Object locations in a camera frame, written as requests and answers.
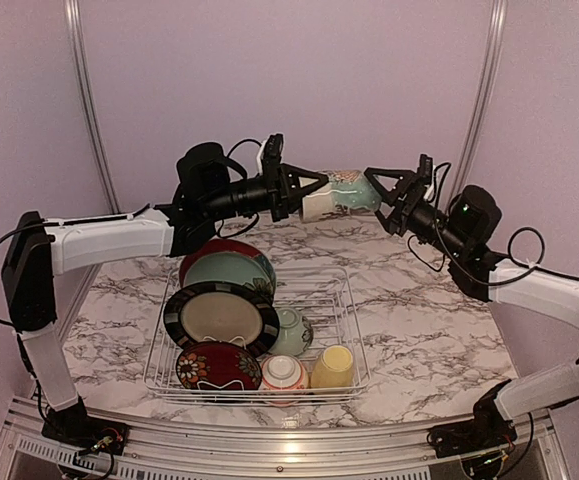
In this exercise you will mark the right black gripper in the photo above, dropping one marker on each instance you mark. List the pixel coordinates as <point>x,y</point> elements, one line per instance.
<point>410,185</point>

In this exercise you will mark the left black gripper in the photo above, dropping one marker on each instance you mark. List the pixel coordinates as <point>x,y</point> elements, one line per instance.
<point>277,188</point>

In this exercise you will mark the floral ceramic tumbler cup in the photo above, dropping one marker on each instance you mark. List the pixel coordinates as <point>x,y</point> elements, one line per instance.
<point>348,193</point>

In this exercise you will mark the red plate with teal flower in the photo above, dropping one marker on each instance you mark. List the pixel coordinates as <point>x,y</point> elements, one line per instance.
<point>219,245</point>

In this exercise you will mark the yellow mug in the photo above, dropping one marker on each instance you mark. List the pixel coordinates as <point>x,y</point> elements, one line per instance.
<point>334,368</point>

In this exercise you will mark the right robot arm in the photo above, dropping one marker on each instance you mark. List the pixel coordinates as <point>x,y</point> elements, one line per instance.
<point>461,235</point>

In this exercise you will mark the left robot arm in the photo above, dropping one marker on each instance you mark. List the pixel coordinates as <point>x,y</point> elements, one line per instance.
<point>212,187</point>

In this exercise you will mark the light teal plate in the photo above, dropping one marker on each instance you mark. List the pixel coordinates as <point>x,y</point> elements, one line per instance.
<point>255,273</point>

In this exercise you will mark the pale green ceramic bowl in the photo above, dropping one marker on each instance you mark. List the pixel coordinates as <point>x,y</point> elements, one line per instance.
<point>295,335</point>

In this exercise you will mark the black rimmed grey plate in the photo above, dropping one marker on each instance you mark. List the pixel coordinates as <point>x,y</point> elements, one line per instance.
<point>221,311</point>

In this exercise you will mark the white and pink bowl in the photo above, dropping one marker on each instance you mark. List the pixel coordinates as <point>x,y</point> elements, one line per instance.
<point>283,372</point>

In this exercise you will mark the dark red floral plate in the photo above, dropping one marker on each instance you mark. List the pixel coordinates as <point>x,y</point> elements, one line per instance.
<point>213,365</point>

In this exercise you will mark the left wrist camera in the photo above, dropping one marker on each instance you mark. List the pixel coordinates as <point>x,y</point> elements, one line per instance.
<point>270,152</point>

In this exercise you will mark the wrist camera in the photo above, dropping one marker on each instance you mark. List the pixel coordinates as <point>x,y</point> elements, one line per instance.
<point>433,177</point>
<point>270,152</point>

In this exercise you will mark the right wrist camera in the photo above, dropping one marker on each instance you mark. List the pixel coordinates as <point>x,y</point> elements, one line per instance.
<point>433,177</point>

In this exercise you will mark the white wire dish rack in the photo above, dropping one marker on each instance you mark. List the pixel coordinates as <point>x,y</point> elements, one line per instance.
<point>322,294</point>

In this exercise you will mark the right aluminium frame post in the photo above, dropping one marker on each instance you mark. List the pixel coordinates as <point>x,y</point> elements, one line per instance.
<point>484,92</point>

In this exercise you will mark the aluminium frame post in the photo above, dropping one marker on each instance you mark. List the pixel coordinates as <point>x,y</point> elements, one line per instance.
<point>484,92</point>
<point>76,34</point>

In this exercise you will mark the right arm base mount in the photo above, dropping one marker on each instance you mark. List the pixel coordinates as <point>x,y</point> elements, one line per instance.
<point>465,437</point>

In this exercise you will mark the left aluminium frame post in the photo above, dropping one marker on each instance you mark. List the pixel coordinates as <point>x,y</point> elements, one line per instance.
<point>76,34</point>

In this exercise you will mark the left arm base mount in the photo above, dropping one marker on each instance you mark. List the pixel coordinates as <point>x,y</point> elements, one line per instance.
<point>90,434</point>

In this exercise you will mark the aluminium front frame rail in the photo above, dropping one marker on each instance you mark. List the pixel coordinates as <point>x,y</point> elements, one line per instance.
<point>167,449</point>

